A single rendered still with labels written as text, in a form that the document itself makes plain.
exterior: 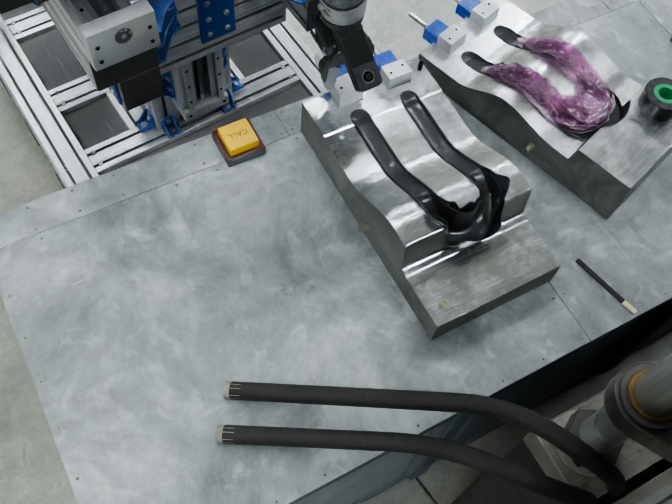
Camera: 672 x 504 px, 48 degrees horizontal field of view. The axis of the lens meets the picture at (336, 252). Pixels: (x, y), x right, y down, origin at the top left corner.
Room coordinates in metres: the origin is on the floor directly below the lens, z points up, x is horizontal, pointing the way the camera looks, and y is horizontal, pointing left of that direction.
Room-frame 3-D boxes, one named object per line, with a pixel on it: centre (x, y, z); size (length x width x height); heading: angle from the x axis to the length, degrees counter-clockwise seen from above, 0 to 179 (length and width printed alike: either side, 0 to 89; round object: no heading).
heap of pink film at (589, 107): (1.06, -0.38, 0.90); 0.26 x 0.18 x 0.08; 52
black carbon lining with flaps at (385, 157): (0.81, -0.15, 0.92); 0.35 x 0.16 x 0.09; 35
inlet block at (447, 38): (1.18, -0.14, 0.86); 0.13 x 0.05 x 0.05; 52
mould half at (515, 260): (0.79, -0.15, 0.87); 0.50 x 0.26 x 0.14; 35
